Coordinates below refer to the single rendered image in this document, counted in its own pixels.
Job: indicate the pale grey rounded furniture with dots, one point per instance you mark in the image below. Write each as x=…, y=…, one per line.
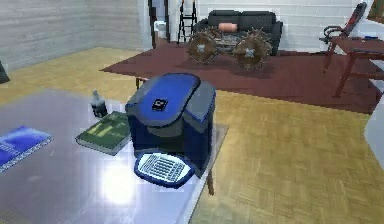
x=376, y=133

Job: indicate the dark red carpet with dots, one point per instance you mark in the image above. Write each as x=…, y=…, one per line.
x=293, y=76

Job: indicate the small dark pepper shaker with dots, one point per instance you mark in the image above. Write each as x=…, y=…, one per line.
x=98, y=106

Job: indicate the blue object on desk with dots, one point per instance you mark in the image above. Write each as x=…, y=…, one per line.
x=370, y=37

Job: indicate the blue and grey coffee machine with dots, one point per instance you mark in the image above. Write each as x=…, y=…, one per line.
x=173, y=113

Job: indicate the grey glossy table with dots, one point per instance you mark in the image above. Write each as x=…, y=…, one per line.
x=83, y=173

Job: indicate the black ladder shelf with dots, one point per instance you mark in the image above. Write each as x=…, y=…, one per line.
x=186, y=20

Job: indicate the dark object at wall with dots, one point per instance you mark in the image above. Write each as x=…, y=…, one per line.
x=3, y=74

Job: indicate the blue book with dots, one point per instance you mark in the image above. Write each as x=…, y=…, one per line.
x=16, y=143

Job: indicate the green book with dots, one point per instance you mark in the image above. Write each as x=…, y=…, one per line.
x=105, y=132

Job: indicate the brown wheeled coffee table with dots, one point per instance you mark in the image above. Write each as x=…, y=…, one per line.
x=230, y=48

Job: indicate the pink cylindrical cushion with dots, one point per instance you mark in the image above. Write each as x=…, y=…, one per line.
x=228, y=27

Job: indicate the framed wall picture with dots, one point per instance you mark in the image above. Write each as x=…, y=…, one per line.
x=376, y=10

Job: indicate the reddish brown wooden desk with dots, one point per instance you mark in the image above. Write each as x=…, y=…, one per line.
x=360, y=50

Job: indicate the black and red chair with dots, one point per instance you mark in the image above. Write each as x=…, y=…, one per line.
x=346, y=26

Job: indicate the black sofa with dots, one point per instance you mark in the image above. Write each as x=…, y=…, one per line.
x=243, y=20

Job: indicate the dark doorway frame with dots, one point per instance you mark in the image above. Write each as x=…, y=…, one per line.
x=153, y=23

